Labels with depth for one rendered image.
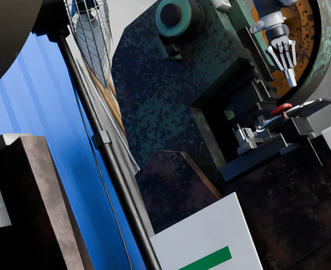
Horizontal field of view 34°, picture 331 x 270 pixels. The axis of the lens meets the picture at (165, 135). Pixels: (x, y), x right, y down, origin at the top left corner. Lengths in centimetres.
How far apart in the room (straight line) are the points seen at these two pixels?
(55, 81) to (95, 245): 104
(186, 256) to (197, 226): 13
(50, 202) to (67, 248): 7
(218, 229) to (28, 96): 148
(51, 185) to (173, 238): 145
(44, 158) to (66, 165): 214
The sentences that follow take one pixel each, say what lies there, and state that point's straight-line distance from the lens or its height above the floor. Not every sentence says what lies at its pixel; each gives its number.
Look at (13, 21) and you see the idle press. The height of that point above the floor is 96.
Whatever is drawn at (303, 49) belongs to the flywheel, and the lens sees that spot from 267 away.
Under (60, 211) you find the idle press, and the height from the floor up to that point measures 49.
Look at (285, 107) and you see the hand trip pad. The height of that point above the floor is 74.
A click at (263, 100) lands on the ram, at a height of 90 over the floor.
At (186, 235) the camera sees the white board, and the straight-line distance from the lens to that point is 223.
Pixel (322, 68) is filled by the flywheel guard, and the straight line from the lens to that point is 270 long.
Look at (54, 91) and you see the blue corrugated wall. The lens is 332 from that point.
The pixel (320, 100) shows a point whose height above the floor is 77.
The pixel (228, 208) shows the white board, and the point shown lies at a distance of 212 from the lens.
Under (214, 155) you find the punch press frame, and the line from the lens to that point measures 227.
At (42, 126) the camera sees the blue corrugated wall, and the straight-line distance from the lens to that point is 308.
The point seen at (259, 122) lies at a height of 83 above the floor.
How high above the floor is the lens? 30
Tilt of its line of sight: 16 degrees up
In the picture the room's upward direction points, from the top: 24 degrees counter-clockwise
